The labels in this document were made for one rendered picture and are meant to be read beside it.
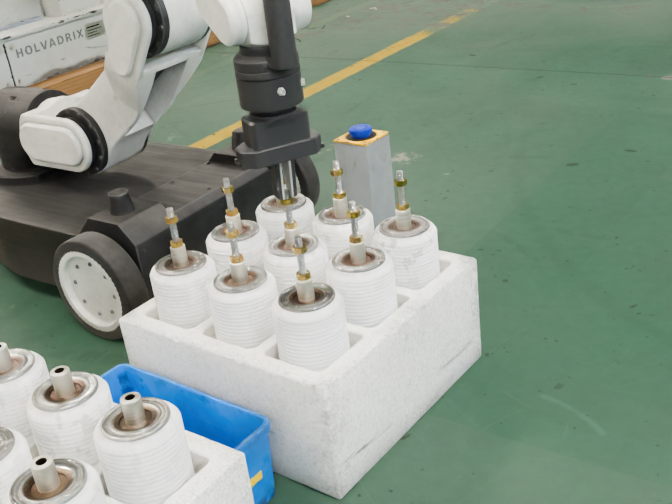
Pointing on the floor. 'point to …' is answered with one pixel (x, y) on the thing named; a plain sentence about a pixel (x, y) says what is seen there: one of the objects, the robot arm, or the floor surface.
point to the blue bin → (207, 420)
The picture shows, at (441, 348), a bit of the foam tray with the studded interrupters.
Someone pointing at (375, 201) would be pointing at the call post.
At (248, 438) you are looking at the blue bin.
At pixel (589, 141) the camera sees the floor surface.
